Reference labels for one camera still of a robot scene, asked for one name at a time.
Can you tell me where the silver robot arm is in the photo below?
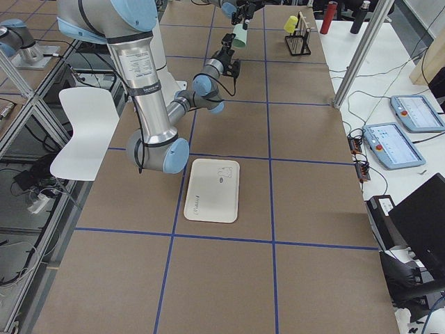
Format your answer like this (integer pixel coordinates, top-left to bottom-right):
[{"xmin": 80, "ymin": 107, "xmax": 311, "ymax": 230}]
[
  {"xmin": 197, "ymin": 0, "xmax": 265, "ymax": 31},
  {"xmin": 57, "ymin": 1, "xmax": 239, "ymax": 174}
]

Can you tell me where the cream rabbit print tray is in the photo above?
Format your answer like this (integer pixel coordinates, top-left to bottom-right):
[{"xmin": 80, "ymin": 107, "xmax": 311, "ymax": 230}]
[{"xmin": 184, "ymin": 159, "xmax": 240, "ymax": 223}]

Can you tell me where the black box with label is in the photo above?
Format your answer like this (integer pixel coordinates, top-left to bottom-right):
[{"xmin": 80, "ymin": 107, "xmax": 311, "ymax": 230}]
[{"xmin": 365, "ymin": 195, "xmax": 406, "ymax": 251}]

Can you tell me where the teach pendant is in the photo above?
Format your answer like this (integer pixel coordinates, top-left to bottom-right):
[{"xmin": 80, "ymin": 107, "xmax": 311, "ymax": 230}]
[
  {"xmin": 363, "ymin": 122, "xmax": 426, "ymax": 170},
  {"xmin": 390, "ymin": 95, "xmax": 444, "ymax": 133}
]

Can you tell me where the white plastic chair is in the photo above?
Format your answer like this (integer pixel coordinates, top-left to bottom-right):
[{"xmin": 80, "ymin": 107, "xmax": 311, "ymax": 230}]
[{"xmin": 50, "ymin": 87, "xmax": 119, "ymax": 181}]

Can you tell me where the black wire cup rack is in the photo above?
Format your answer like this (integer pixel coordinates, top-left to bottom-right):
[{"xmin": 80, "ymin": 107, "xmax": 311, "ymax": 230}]
[{"xmin": 284, "ymin": 11, "xmax": 312, "ymax": 56}]

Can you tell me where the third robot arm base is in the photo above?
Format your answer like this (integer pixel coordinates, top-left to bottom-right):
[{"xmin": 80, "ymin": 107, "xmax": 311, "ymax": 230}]
[{"xmin": 1, "ymin": 19, "xmax": 60, "ymax": 70}]

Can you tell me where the black laptop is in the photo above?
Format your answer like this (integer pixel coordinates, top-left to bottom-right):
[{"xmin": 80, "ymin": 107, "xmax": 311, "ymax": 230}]
[{"xmin": 389, "ymin": 173, "xmax": 444, "ymax": 279}]

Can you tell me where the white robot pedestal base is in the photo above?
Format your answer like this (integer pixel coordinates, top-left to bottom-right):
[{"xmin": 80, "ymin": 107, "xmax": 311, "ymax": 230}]
[{"xmin": 150, "ymin": 1, "xmax": 187, "ymax": 94}]

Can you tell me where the black water bottle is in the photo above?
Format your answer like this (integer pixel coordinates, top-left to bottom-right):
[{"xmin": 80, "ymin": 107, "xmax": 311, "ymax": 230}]
[{"xmin": 350, "ymin": 0, "xmax": 371, "ymax": 34}]

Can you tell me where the white power strip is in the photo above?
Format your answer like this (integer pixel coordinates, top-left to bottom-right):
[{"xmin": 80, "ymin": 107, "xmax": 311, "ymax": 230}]
[{"xmin": 28, "ymin": 193, "xmax": 49, "ymax": 214}]

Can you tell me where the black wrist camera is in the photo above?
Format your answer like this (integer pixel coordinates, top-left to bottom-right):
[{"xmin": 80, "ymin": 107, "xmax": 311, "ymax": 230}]
[{"xmin": 223, "ymin": 59, "xmax": 241, "ymax": 81}]

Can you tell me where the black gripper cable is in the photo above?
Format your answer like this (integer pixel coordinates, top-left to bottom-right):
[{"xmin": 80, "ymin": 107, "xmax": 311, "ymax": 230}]
[{"xmin": 193, "ymin": 71, "xmax": 238, "ymax": 102}]

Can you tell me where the pale green plastic cup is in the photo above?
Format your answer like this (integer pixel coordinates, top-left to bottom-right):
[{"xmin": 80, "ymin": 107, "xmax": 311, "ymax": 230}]
[{"xmin": 232, "ymin": 23, "xmax": 248, "ymax": 49}]

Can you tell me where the far teach pendant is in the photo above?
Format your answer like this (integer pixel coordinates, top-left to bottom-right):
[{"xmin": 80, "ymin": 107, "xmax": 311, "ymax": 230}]
[{"xmin": 390, "ymin": 95, "xmax": 444, "ymax": 133}]

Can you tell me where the near teach pendant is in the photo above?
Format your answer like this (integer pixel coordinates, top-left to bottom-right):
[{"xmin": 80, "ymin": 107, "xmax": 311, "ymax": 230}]
[{"xmin": 363, "ymin": 122, "xmax": 426, "ymax": 170}]

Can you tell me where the yellow plastic cup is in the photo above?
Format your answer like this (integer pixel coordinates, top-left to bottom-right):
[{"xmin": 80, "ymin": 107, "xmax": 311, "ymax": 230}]
[{"xmin": 283, "ymin": 15, "xmax": 298, "ymax": 34}]

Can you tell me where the red water bottle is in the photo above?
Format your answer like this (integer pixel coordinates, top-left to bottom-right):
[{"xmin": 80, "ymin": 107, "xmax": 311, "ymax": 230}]
[{"xmin": 319, "ymin": 1, "xmax": 338, "ymax": 35}]

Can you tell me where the orange electronics board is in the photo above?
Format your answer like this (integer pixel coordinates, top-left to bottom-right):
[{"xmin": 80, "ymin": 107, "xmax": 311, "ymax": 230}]
[{"xmin": 347, "ymin": 135, "xmax": 371, "ymax": 183}]

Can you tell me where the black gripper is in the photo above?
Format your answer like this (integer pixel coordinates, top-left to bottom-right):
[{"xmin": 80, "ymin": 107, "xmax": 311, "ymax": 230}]
[
  {"xmin": 231, "ymin": 1, "xmax": 259, "ymax": 29},
  {"xmin": 211, "ymin": 33, "xmax": 234, "ymax": 66}
]

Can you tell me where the aluminium frame post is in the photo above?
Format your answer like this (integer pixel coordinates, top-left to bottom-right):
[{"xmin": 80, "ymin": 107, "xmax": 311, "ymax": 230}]
[{"xmin": 332, "ymin": 0, "xmax": 394, "ymax": 109}]

